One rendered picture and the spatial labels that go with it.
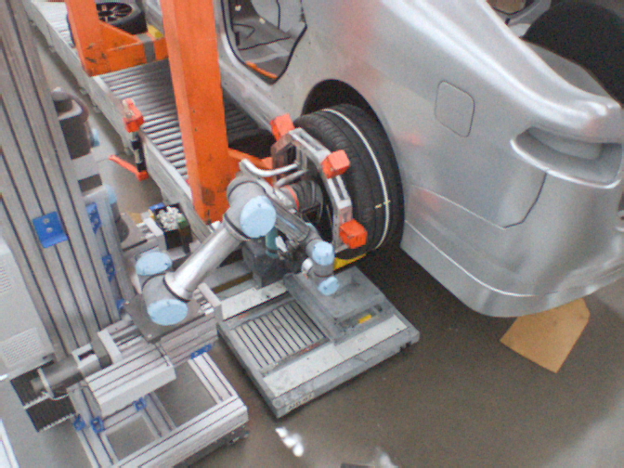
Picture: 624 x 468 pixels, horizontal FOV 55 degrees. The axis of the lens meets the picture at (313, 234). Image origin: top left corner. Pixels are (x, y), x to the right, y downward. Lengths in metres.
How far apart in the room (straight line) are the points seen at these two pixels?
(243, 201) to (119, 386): 0.77
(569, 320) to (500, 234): 1.49
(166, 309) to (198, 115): 1.03
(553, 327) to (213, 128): 2.00
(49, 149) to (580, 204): 1.55
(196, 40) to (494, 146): 1.27
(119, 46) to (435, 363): 3.04
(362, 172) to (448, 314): 1.22
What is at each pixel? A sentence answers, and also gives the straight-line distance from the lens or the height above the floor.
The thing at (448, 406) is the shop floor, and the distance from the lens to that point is 2.97.
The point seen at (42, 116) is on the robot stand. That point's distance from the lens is 1.85.
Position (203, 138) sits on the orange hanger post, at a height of 1.00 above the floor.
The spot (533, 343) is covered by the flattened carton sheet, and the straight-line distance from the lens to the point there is 3.31.
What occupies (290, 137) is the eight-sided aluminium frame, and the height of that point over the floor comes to 1.10.
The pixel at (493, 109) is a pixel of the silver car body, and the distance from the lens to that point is 1.90.
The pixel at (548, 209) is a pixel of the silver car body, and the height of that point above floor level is 1.30.
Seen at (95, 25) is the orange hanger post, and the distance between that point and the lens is 4.51.
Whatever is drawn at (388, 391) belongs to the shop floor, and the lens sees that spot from 2.97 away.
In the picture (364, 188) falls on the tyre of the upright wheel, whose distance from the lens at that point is 2.37.
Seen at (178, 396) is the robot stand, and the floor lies 0.21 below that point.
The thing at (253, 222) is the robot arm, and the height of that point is 1.26.
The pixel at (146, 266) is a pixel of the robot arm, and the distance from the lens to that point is 2.06.
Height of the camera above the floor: 2.41
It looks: 40 degrees down
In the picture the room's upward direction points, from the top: straight up
